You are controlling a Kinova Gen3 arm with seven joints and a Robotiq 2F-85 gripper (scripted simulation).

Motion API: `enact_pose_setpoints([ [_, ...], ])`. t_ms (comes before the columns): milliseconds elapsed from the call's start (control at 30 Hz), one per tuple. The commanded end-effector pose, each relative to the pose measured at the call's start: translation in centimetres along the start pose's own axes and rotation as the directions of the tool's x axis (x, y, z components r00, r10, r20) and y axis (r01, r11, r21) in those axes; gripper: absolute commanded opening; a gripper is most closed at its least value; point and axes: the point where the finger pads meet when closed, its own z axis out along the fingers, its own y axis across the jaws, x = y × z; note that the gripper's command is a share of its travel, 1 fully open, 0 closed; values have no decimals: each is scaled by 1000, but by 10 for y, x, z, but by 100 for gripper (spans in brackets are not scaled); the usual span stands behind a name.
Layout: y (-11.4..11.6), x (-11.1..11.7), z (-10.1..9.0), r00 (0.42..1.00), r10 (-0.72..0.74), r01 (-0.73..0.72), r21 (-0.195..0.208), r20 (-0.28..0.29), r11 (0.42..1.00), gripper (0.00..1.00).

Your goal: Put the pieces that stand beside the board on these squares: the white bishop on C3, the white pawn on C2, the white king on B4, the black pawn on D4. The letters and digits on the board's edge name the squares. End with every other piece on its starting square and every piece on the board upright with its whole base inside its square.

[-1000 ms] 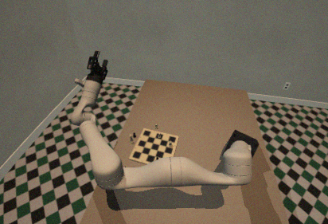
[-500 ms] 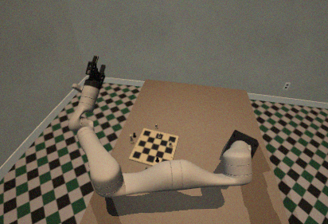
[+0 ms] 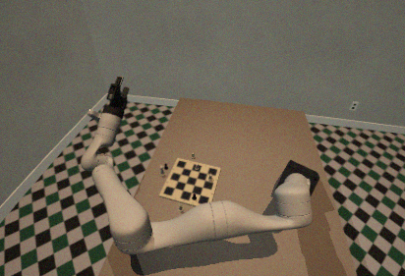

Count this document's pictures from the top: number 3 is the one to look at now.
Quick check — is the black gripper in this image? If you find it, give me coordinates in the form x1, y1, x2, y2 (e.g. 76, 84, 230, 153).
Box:
102, 76, 129, 119

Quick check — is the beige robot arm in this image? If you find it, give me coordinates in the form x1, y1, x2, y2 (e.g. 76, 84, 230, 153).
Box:
81, 110, 313, 254

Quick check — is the chessboard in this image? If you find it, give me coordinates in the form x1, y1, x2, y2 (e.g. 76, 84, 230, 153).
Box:
159, 158, 221, 206

